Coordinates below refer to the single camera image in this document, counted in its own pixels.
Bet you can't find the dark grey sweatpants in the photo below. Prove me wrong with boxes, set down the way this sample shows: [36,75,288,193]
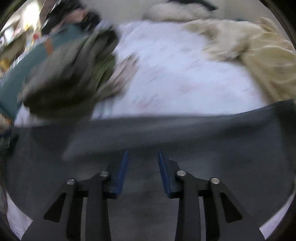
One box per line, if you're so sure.
[1,101,295,240]

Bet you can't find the teal orange folded mat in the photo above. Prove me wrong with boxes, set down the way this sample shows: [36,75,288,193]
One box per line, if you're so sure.
[1,25,86,120]

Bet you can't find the folded olive grey clothes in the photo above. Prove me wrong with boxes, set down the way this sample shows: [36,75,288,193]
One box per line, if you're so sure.
[18,28,138,119]

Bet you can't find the white floral bed sheet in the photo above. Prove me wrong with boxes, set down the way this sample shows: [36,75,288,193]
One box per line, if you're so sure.
[6,20,287,237]

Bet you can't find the cream floral quilt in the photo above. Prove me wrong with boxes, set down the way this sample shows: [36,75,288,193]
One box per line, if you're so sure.
[184,17,295,102]

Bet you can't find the pile of clothes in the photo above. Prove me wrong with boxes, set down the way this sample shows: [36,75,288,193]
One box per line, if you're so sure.
[41,1,102,35]

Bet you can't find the black garment on pillow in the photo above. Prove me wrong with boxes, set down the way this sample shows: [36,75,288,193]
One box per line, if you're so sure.
[169,0,218,11]

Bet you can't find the white pillow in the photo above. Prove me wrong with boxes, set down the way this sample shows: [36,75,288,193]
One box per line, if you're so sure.
[142,1,216,22]

